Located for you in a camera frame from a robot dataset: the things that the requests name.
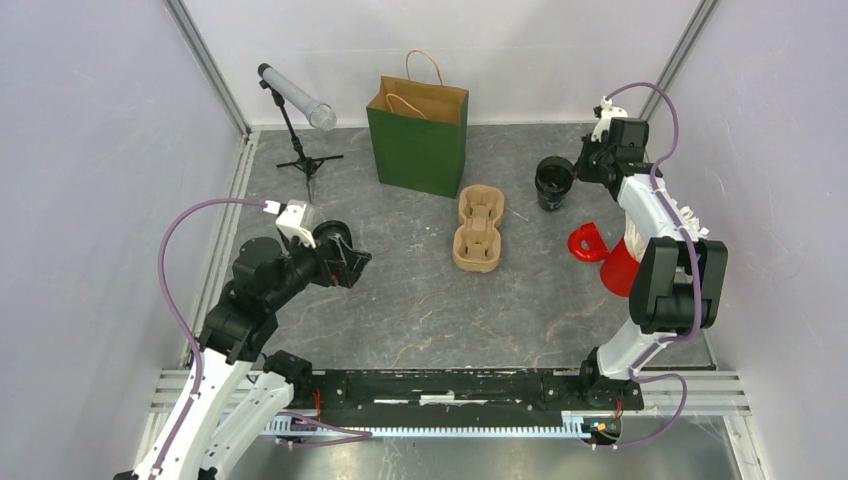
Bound grey tube on stand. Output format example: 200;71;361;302
257;63;337;132

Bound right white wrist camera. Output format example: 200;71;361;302
590;97;630;143

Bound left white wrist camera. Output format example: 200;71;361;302
263;200;316;249

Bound red mug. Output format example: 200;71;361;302
567;222;640;297

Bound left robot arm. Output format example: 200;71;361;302
118;220;371;479

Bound black paper coffee cup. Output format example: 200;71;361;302
534;156;575;212

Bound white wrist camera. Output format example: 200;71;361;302
590;97;630;143
263;200;316;249

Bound stack of black lids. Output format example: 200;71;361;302
313;220;353;247

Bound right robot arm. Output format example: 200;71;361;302
575;116;728;408

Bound cardboard cup carrier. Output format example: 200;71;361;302
451;184;505;273

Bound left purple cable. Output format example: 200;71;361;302
146;197;268;480

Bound green paper bag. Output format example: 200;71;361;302
366;59;469;198

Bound black tripod stand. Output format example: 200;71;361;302
259;80;344;203

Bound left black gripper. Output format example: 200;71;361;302
267;228;372;308

